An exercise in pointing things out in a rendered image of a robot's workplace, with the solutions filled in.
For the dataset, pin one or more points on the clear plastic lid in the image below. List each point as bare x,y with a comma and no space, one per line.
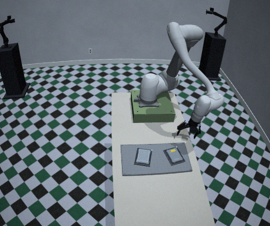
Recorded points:
174,155

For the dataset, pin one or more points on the pale blue multi-well plate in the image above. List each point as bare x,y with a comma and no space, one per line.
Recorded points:
143,156

